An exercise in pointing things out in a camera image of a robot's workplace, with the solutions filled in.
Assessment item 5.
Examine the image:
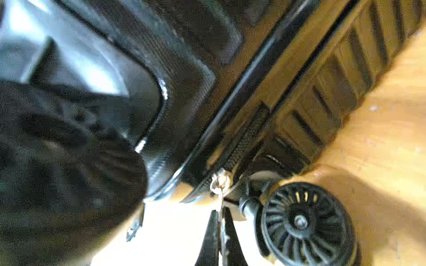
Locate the silver zipper pull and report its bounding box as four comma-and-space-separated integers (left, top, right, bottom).
210, 168, 233, 213

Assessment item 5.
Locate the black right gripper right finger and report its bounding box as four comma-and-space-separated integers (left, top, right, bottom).
222, 207, 248, 266

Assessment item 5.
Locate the black hard-shell suitcase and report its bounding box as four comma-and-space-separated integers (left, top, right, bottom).
1, 1, 426, 266

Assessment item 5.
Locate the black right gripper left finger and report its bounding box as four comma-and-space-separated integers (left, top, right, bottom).
195, 210, 221, 266

